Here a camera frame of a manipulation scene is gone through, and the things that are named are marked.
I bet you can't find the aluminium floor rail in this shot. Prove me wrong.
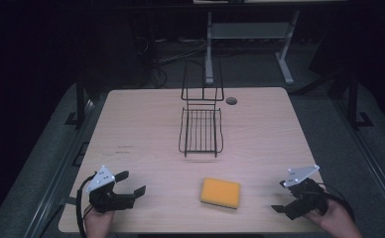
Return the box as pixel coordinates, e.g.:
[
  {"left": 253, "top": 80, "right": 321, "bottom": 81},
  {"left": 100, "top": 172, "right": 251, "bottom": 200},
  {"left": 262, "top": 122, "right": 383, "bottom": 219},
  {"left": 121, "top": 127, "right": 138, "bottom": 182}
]
[
  {"left": 333, "top": 98, "right": 385, "bottom": 219},
  {"left": 23, "top": 98, "right": 97, "bottom": 238}
]

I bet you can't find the person's left hand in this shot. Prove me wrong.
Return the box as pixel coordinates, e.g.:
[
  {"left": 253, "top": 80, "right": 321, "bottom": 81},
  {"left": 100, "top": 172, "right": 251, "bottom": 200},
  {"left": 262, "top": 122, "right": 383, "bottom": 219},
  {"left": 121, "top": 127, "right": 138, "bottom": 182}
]
[{"left": 83, "top": 205, "right": 116, "bottom": 238}]

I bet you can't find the grey metal desk frame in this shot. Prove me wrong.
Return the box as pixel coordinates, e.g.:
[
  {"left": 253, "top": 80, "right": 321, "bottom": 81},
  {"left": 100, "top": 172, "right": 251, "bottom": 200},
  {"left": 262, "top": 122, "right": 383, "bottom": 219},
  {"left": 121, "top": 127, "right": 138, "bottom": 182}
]
[{"left": 204, "top": 10, "right": 301, "bottom": 86}]

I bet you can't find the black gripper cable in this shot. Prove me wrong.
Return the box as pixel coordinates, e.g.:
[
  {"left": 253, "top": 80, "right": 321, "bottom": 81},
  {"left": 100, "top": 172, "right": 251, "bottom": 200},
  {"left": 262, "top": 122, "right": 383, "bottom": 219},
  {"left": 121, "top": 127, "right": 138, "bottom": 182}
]
[
  {"left": 75, "top": 174, "right": 97, "bottom": 238},
  {"left": 321, "top": 182, "right": 357, "bottom": 223}
]

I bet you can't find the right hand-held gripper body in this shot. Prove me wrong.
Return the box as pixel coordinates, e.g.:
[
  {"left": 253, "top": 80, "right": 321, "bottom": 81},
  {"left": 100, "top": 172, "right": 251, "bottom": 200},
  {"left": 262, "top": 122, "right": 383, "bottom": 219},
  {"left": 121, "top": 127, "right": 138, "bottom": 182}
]
[{"left": 282, "top": 165, "right": 329, "bottom": 221}]

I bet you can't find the yellow sponge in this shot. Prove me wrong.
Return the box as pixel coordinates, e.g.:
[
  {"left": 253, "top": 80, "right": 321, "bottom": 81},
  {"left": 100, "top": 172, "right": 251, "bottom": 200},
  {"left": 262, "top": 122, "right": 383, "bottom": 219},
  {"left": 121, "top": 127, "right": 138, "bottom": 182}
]
[{"left": 199, "top": 177, "right": 241, "bottom": 210}]

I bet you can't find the bundle of floor cables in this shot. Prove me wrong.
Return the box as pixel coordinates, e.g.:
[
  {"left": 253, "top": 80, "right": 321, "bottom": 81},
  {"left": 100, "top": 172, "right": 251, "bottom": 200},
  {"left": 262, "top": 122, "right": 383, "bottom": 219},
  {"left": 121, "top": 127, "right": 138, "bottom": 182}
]
[{"left": 134, "top": 37, "right": 208, "bottom": 89}]

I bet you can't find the black wire rack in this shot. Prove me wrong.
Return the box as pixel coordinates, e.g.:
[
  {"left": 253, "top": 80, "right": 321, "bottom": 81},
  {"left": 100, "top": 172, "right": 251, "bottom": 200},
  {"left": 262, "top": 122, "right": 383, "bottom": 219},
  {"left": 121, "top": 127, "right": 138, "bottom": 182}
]
[{"left": 178, "top": 59, "right": 225, "bottom": 159}]

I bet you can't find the person's right hand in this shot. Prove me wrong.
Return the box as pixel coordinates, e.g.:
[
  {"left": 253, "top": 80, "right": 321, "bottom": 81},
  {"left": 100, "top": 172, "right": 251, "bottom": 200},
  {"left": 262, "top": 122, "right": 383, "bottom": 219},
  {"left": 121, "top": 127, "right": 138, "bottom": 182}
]
[{"left": 304, "top": 198, "right": 364, "bottom": 238}]

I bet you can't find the black metal stand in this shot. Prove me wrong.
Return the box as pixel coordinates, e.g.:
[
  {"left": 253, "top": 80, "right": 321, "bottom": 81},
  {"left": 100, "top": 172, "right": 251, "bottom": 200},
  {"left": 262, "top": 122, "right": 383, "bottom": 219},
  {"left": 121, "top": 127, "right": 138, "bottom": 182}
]
[
  {"left": 64, "top": 73, "right": 88, "bottom": 128},
  {"left": 345, "top": 68, "right": 375, "bottom": 131}
]

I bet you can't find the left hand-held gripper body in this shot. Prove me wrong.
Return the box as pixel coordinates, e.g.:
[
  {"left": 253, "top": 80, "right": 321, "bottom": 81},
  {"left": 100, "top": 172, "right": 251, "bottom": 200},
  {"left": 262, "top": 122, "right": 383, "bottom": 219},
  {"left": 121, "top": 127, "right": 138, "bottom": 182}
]
[{"left": 85, "top": 165, "right": 136, "bottom": 214}]

